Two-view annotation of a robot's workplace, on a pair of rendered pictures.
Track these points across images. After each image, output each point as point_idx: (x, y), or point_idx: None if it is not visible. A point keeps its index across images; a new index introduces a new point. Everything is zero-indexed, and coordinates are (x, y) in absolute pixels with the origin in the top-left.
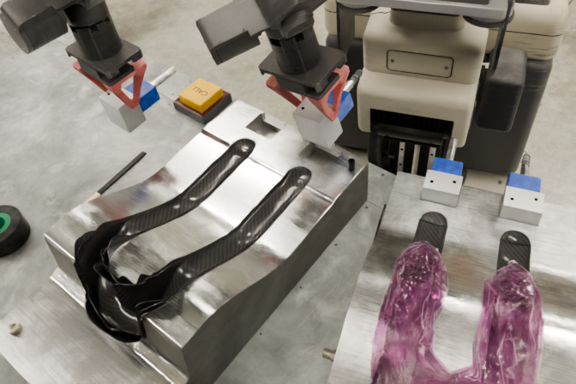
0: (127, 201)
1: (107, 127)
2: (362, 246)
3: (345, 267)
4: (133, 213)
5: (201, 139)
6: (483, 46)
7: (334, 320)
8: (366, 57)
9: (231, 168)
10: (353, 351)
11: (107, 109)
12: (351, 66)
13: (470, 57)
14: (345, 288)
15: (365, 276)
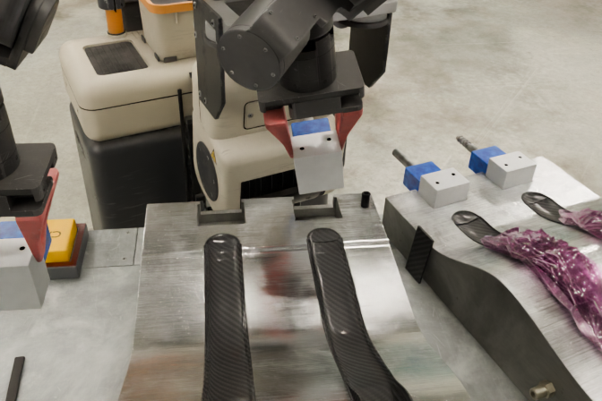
0: (160, 384)
1: None
2: (412, 291)
3: (422, 319)
4: (197, 388)
5: (152, 267)
6: None
7: (476, 372)
8: (219, 123)
9: (233, 276)
10: (578, 355)
11: None
12: (133, 174)
13: None
14: (446, 338)
15: (510, 281)
